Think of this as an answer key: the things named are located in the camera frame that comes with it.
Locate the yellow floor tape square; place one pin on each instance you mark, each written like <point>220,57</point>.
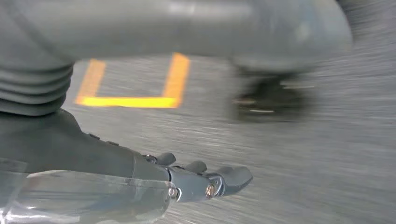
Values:
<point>130,102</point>

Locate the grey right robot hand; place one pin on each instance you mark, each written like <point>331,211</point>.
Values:
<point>62,148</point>

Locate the blurred black object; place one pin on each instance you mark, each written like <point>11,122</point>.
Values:
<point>269,99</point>

